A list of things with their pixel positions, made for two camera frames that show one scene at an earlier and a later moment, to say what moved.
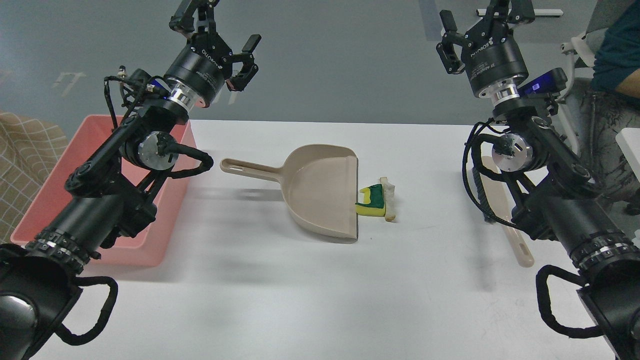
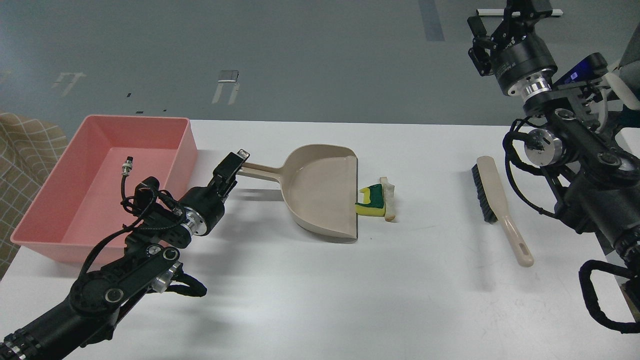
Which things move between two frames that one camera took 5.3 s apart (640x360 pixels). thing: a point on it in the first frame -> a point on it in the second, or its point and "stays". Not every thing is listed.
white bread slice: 389,190 stays
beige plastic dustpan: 319,184 stays
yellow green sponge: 373,204 stays
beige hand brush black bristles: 497,206 stays
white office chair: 569,106 -> 625,77
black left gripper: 199,73 -> 203,206
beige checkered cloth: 30,148 stays
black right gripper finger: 450,51 -> 483,53
